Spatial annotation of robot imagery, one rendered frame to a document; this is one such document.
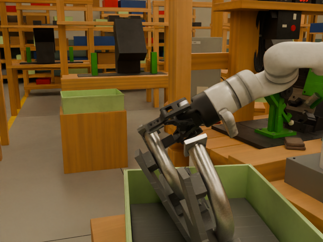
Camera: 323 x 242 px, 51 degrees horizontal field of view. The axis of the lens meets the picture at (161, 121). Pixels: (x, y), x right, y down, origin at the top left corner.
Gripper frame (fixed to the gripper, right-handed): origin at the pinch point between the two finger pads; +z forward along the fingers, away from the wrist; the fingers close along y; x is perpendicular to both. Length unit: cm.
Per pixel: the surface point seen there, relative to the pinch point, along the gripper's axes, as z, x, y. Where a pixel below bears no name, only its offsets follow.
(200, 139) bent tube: -8.2, 12.1, 13.7
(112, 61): 78, -546, -544
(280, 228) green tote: -15.3, 24.2, -32.3
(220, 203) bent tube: -6.0, 22.3, 11.2
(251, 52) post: -58, -71, -96
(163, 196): 4.5, 11.4, -4.1
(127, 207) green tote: 15.4, 6.4, -12.2
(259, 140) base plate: -33, -20, -86
